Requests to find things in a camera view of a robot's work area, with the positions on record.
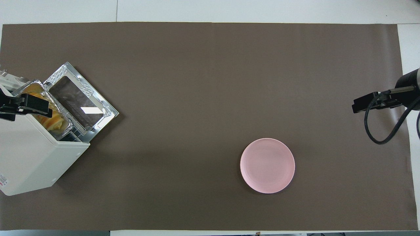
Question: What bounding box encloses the metal oven rack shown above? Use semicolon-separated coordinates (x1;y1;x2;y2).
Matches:
58;123;90;143

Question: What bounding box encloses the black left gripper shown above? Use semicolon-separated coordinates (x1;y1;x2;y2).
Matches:
0;86;53;122

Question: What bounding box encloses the white toaster oven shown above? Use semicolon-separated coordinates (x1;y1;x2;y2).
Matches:
0;69;91;196

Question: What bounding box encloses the pink round plate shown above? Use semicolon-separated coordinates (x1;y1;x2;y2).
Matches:
240;138;295;194

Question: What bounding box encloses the glass oven door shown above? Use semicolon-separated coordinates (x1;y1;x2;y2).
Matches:
44;62;119;135

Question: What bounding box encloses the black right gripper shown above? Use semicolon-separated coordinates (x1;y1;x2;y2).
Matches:
352;90;403;114

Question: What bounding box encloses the brown table mat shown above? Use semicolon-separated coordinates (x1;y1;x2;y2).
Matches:
0;22;418;231

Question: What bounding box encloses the aluminium foil tray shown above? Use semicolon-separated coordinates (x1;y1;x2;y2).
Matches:
12;80;73;138

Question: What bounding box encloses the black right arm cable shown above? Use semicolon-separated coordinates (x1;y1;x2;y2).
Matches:
364;87;420;145

